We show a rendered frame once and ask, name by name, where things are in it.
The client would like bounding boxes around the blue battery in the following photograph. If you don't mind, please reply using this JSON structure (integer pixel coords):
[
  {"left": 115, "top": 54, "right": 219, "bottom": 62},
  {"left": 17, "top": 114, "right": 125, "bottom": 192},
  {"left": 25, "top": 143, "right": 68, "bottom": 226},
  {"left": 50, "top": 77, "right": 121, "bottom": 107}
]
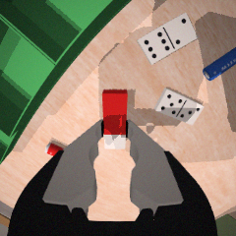
[{"left": 203, "top": 47, "right": 236, "bottom": 81}]

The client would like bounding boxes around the red battery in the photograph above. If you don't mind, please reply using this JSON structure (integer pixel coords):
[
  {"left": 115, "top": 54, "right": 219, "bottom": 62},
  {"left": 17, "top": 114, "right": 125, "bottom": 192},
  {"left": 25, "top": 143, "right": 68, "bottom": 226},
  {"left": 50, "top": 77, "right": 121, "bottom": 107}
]
[{"left": 45, "top": 143, "right": 63, "bottom": 155}]

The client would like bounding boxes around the white domino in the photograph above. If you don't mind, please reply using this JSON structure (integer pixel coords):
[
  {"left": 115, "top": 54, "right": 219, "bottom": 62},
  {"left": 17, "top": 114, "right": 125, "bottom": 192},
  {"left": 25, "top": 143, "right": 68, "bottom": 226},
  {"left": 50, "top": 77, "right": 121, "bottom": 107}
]
[
  {"left": 137, "top": 13, "right": 198, "bottom": 65},
  {"left": 154, "top": 88, "right": 204, "bottom": 125}
]

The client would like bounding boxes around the green three-compartment bin rack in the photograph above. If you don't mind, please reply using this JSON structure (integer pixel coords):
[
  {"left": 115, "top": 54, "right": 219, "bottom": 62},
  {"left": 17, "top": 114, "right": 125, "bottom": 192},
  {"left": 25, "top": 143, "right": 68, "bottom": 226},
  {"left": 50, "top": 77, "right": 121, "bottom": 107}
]
[{"left": 0, "top": 0, "right": 132, "bottom": 164}]

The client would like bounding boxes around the red and white eraser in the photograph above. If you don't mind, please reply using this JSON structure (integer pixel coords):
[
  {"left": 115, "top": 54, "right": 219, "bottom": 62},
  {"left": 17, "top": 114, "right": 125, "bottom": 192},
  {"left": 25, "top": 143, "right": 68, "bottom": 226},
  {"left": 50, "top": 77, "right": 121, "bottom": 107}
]
[{"left": 102, "top": 89, "right": 128, "bottom": 149}]

